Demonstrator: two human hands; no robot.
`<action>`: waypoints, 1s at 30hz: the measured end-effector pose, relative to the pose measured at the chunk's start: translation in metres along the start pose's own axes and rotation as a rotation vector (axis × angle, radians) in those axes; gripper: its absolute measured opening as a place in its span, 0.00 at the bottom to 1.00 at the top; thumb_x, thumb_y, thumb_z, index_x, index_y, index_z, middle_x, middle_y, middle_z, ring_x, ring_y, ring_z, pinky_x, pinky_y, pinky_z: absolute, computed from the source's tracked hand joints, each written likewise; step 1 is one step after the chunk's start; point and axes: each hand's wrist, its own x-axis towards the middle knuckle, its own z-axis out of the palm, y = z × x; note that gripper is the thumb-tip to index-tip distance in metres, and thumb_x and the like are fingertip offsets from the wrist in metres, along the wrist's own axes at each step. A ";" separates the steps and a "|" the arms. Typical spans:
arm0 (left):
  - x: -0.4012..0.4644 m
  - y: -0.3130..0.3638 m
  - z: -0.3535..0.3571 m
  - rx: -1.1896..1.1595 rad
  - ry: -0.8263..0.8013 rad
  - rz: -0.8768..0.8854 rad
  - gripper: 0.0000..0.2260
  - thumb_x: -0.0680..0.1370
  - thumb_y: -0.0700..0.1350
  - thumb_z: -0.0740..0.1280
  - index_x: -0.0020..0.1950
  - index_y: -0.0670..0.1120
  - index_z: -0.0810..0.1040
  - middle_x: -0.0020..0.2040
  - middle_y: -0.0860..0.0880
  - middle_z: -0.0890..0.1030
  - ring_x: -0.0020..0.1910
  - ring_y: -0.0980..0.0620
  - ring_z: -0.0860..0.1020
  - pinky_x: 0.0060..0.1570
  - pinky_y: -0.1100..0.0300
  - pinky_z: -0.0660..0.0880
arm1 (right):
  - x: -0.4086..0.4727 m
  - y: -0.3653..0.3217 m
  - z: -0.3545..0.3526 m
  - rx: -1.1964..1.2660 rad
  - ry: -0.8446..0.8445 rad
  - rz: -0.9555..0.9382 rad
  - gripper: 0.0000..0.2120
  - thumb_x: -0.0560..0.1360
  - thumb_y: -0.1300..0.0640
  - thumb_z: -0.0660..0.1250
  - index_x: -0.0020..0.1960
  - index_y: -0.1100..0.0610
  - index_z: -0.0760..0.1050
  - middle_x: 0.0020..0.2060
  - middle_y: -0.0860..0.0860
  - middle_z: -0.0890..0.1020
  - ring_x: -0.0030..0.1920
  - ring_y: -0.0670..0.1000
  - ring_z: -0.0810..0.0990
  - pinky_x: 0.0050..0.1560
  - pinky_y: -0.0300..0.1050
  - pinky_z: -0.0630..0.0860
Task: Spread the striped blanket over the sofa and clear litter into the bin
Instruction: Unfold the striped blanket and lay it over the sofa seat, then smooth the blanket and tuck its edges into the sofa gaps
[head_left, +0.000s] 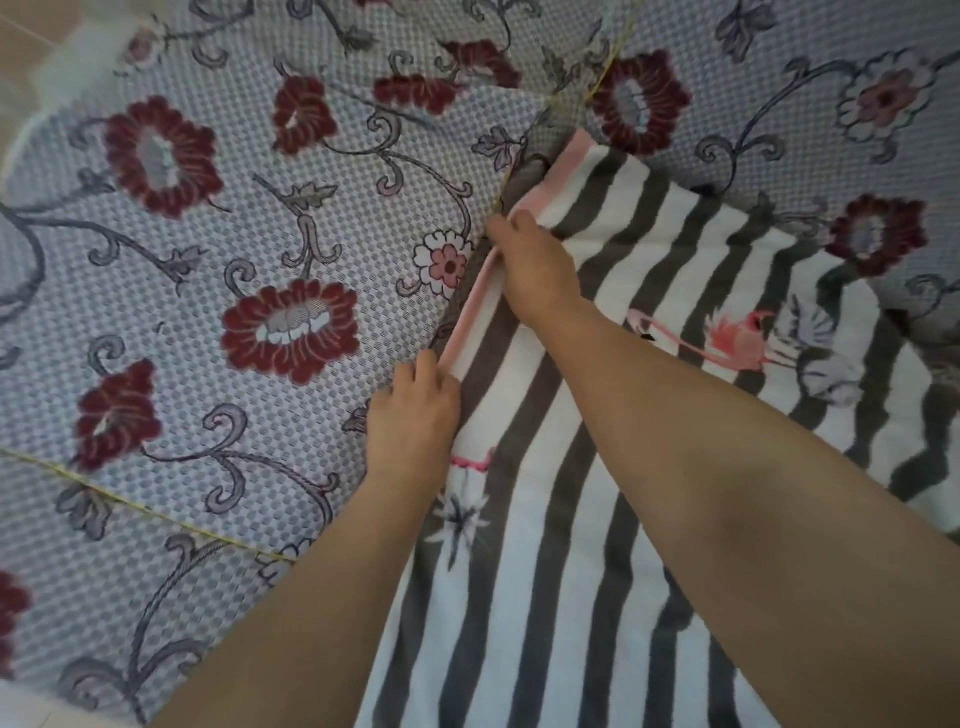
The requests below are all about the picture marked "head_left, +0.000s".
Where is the person's right hand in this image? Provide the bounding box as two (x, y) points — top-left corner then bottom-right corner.
(485, 208), (588, 333)

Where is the person's left hand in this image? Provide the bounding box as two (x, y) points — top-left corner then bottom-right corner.
(365, 348), (463, 490)

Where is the grey white striped flamingo blanket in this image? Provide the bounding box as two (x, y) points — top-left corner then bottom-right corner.
(356, 128), (960, 728)

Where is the grey floral sofa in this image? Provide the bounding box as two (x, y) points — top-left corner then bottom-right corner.
(0, 0), (960, 728)

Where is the person's right forearm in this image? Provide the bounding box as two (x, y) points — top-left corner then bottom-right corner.
(536, 296), (960, 728)

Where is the person's left forearm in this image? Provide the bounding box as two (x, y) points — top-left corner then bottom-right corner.
(149, 468), (448, 728)

